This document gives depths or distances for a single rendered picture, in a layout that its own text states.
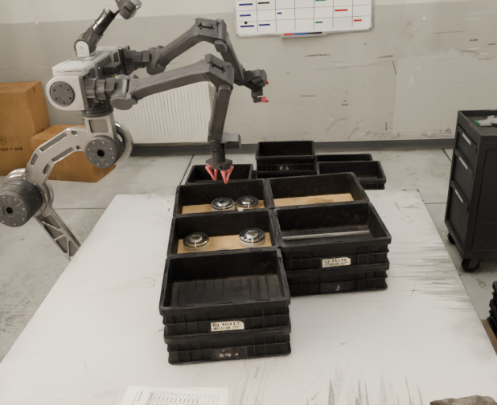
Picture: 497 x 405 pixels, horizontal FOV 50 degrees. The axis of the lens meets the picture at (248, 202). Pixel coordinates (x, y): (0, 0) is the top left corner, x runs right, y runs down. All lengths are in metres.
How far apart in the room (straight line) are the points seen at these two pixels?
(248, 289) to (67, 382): 0.65
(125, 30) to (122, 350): 3.72
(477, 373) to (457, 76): 3.74
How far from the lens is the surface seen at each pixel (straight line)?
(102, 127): 2.32
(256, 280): 1.88
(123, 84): 1.97
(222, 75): 1.81
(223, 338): 1.70
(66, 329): 2.04
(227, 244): 2.10
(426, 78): 5.16
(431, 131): 5.32
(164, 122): 5.16
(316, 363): 1.75
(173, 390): 1.71
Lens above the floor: 1.91
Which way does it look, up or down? 27 degrees down
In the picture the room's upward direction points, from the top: 4 degrees counter-clockwise
